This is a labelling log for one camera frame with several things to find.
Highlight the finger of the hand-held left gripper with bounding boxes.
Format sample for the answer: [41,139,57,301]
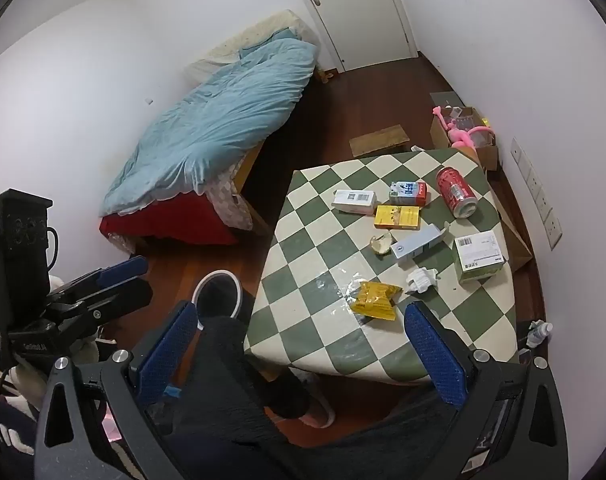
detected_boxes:
[45,278,154,341]
[50,256,148,306]

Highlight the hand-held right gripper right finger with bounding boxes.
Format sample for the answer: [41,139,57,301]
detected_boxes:
[404,301,568,480]

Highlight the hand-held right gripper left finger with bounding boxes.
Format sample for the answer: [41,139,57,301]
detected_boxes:
[33,301,200,480]

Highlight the white rimmed trash bin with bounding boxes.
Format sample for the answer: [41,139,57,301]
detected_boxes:
[192,270,244,332]

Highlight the red soda can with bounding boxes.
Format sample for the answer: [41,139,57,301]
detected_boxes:
[436,166,480,219]

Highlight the white cardboard box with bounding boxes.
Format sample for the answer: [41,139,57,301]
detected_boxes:
[331,189,378,216]

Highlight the person's left leg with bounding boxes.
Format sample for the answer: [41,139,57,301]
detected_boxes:
[150,312,316,480]

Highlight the person's leg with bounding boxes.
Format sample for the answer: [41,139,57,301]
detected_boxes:
[283,390,466,480]
[150,312,316,480]

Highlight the red bed sheet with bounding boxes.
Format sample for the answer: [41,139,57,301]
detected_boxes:
[99,192,238,247]

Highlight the crumpled white tissue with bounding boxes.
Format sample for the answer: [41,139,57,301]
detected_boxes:
[405,267,441,295]

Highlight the yellow snack packet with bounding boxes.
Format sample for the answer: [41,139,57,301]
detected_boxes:
[335,270,404,322]

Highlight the person's right leg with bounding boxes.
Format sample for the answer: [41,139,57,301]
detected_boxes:
[283,390,466,480]

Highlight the pink object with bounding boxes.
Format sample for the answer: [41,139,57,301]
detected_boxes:
[95,400,134,466]

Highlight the small plastic bottle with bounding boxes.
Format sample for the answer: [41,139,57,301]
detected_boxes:
[525,321,554,350]

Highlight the green white box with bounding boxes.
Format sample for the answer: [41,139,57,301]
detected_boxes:
[453,230,508,284]

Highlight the grey blue open box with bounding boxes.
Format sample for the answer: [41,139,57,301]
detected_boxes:
[390,223,452,264]

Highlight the white slipper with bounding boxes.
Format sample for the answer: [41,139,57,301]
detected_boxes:
[295,372,336,429]

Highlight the floral bed sheet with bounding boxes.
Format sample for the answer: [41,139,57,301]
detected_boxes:
[205,167,256,231]

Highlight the folded brown cardboard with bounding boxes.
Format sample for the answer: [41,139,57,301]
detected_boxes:
[488,187,534,272]

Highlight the yellow flat box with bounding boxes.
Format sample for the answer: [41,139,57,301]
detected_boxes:
[374,204,420,231]

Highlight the blue white milk carton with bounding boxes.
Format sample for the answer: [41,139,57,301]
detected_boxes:
[388,180,428,207]

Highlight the green white checkered tablecloth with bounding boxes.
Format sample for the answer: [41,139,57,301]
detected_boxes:
[243,149,518,386]

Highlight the light blue duvet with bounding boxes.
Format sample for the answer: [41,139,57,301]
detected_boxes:
[100,39,318,216]

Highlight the pink plush toy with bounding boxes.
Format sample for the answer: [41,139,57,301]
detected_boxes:
[433,106,494,150]

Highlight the brown cardboard box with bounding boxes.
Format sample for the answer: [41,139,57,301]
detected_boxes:
[429,105,500,172]

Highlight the flat cardboard piece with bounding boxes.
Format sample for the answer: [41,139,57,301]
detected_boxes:
[349,124,411,158]

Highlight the cream mattress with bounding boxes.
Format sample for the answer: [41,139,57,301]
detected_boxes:
[185,10,318,83]

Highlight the white door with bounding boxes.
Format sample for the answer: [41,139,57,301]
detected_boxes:
[285,0,418,73]

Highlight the wooden bed frame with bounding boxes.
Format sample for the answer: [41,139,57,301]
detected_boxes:
[235,135,272,237]

